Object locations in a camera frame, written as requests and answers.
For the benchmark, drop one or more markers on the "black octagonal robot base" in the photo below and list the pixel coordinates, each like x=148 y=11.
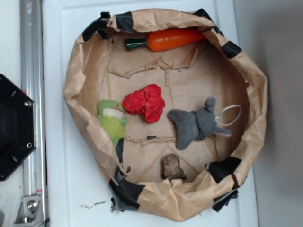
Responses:
x=17 y=132

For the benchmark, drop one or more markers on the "brown rough rock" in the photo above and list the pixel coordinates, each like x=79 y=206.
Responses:
x=171 y=168

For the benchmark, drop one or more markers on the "crumpled red paper ball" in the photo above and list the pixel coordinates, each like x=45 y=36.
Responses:
x=146 y=102

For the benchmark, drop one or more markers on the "brown paper bag tray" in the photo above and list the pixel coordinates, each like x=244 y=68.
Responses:
x=101 y=67

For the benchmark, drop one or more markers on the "green plush frog toy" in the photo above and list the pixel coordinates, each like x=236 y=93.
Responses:
x=111 y=116

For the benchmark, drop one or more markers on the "grey plush elephant toy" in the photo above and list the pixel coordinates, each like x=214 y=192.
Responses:
x=197 y=125

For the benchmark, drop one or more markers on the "orange plastic toy carrot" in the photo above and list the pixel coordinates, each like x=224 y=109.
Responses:
x=165 y=39

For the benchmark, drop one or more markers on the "white plastic tray board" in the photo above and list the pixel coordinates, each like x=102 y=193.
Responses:
x=78 y=194

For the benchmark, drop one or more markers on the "silver aluminium extrusion rail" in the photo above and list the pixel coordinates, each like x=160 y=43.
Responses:
x=32 y=81

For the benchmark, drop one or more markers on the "silver corner bracket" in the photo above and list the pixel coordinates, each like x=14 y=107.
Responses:
x=30 y=213

